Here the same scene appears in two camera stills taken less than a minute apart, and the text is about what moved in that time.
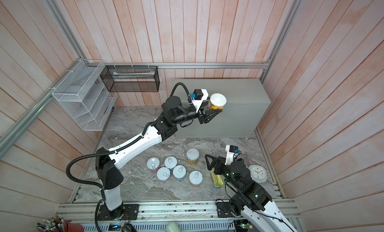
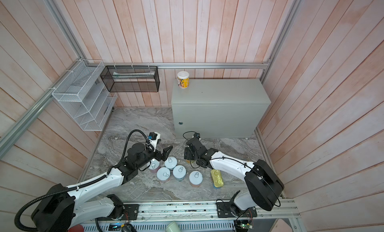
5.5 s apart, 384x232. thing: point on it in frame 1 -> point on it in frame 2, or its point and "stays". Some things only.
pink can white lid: x=163 y=173 stays
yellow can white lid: x=217 y=101 -> x=183 y=79
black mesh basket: x=131 y=78 stays
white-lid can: x=195 y=178 stays
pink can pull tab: x=153 y=164 stays
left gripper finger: x=210 y=114 -> x=166 y=152
